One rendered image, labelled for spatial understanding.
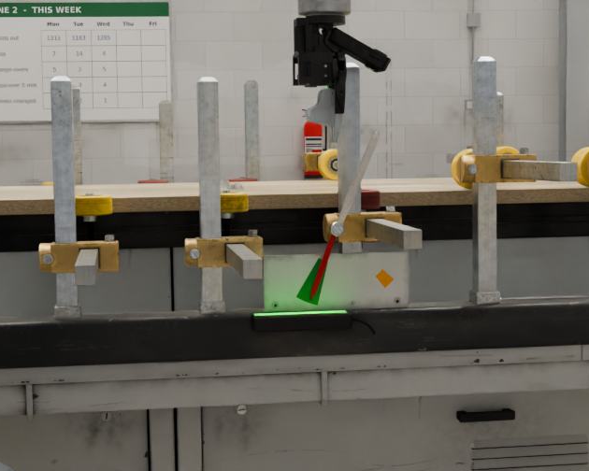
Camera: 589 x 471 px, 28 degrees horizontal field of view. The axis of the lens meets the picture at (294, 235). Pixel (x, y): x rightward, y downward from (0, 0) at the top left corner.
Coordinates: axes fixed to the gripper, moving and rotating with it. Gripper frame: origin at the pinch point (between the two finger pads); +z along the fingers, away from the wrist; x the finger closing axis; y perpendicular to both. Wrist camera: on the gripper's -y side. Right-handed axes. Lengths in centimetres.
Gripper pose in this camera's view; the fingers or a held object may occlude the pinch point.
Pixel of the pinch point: (337, 135)
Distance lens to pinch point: 201.4
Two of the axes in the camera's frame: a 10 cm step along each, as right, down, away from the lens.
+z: 0.1, 10.0, 0.8
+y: -9.9, 0.3, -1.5
